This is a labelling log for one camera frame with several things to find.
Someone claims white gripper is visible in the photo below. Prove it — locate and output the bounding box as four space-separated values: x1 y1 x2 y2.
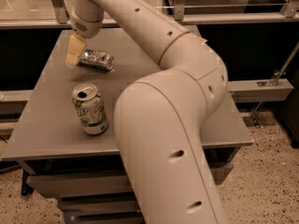
65 10 104 68

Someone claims silver blue redbull can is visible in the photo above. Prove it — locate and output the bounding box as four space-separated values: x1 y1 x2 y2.
79 49 114 71

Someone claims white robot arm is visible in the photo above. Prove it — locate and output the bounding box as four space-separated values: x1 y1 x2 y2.
66 0 228 224

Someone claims green white soda can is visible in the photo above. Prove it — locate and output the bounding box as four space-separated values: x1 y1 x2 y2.
72 83 108 135

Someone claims grey drawer cabinet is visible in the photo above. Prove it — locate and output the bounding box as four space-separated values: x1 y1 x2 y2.
1 24 254 224

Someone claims brown chip bag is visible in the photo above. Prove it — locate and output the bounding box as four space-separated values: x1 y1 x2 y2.
200 37 207 43

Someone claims middle grey drawer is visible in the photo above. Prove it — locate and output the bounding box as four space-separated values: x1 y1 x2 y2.
58 192 138 217

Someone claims grey drawer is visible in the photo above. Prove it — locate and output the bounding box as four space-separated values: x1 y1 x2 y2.
58 192 138 217
64 212 144 224
26 161 235 200

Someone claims bottom grey drawer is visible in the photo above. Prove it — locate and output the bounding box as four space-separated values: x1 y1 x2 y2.
64 212 144 224

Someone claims top grey drawer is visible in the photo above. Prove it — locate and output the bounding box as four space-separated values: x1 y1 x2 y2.
26 161 235 200

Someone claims metal railing frame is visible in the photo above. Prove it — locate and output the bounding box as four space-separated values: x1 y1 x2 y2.
0 0 299 29

